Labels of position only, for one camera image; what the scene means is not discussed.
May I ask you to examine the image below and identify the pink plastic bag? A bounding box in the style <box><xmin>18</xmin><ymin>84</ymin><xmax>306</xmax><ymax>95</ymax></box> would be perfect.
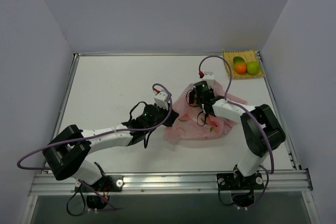
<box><xmin>164</xmin><ymin>83</ymin><xmax>237</xmax><ymax>144</ymax></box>

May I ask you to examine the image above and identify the orange green fake mango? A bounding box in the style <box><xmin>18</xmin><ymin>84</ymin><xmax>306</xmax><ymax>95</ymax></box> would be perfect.
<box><xmin>233</xmin><ymin>56</ymin><xmax>247</xmax><ymax>74</ymax></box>

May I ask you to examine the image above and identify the green fake pear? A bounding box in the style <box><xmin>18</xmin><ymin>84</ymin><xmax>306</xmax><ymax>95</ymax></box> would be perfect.
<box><xmin>246</xmin><ymin>61</ymin><xmax>260</xmax><ymax>76</ymax></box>

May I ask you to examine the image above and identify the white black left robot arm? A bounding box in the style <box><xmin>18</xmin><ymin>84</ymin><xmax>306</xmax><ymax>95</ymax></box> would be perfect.
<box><xmin>43</xmin><ymin>104</ymin><xmax>179</xmax><ymax>192</ymax></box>

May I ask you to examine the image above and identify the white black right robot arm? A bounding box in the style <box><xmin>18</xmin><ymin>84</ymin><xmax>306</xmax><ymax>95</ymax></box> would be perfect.
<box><xmin>188</xmin><ymin>81</ymin><xmax>286</xmax><ymax>189</ymax></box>

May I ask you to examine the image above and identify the yellow woven mat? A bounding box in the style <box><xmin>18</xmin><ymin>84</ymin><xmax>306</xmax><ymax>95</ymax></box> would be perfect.
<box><xmin>222</xmin><ymin>49</ymin><xmax>265</xmax><ymax>79</ymax></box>

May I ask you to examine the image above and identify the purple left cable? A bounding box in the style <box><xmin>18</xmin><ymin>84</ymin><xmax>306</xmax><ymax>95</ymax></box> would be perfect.
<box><xmin>17</xmin><ymin>83</ymin><xmax>173</xmax><ymax>170</ymax></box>

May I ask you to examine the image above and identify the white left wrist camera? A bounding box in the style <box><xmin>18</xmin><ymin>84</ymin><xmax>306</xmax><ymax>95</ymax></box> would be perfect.
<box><xmin>154</xmin><ymin>90</ymin><xmax>170</xmax><ymax>110</ymax></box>

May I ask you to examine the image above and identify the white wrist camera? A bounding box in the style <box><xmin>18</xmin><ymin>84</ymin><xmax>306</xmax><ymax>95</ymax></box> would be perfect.
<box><xmin>154</xmin><ymin>90</ymin><xmax>170</xmax><ymax>110</ymax></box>
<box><xmin>198</xmin><ymin>71</ymin><xmax>215</xmax><ymax>89</ymax></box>

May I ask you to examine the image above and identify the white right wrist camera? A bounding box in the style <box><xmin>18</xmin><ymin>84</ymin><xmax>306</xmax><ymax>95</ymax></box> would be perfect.
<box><xmin>198</xmin><ymin>71</ymin><xmax>215</xmax><ymax>89</ymax></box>

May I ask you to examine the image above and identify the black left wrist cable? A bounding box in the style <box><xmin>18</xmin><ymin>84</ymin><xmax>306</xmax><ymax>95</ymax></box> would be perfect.
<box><xmin>122</xmin><ymin>101</ymin><xmax>149</xmax><ymax>127</ymax></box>

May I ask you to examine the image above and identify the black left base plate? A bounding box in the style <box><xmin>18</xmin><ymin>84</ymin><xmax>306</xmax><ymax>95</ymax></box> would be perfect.
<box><xmin>71</xmin><ymin>174</ymin><xmax>124</xmax><ymax>193</ymax></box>

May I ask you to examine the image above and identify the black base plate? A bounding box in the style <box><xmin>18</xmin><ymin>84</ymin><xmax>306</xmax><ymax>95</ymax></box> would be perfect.
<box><xmin>216</xmin><ymin>173</ymin><xmax>265</xmax><ymax>191</ymax></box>
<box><xmin>71</xmin><ymin>174</ymin><xmax>124</xmax><ymax>193</ymax></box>

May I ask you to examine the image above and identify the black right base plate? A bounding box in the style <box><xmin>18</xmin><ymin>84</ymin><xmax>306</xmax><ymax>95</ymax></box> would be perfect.
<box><xmin>216</xmin><ymin>173</ymin><xmax>265</xmax><ymax>191</ymax></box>

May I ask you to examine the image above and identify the aluminium front rail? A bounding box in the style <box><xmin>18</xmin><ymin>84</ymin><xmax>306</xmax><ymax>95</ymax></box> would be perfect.
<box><xmin>29</xmin><ymin>170</ymin><xmax>313</xmax><ymax>196</ymax></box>

